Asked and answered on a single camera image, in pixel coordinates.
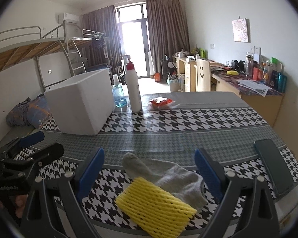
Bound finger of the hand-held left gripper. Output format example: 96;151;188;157
2;142;65;176
5;131;45;155

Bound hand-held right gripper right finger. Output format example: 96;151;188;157
194;147;280;238

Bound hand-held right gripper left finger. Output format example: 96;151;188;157
20;147;105;238

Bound grey sock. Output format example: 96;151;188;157
122;153;208;210

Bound white foam box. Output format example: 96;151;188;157
44;68;115;136

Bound yellow foam net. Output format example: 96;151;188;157
115;177;198;237

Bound person's left hand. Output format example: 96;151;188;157
15;195;28;218

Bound blue patterned quilt bundle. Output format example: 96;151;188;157
7;95;52;129

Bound houndstooth tablecloth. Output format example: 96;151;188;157
15;92;298;238

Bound dark smartphone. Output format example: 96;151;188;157
253;139;295;195

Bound blue sanitizer bottle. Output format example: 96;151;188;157
112;74;128;108

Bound wooden desk patterned top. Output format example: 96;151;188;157
211;69;286;127

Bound red snack packet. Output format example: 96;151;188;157
149;97;179;110

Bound metal bunk bed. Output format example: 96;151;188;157
0;26;87;92
72;29;112;72

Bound metal bunk ladder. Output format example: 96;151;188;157
62;40;88;76

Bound white trash bin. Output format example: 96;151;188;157
167;76;180;92

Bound wooden smiley chair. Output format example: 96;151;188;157
196;58;211;92

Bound white bottle red pump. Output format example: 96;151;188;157
124;55;142;113

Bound white paper sheets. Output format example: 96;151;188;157
237;79;270;97

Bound wooden desk with drawers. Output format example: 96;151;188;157
172;55;223;92

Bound black folding chair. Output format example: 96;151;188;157
114;61;127;76

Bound black headphones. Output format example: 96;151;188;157
231;60;246;71

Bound dark trolley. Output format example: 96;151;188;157
160;55;176;75

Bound row of toiletry bottles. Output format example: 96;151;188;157
246;52;287;93

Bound dark hanging clothes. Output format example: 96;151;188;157
93;38;106;50

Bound white air conditioner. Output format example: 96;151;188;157
58;12;79;25

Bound brown curtain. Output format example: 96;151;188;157
82;4;122;67
146;0;190;76

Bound glass balcony door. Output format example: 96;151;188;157
115;4;149;77

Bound wall poster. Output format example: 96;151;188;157
232;18;251;42

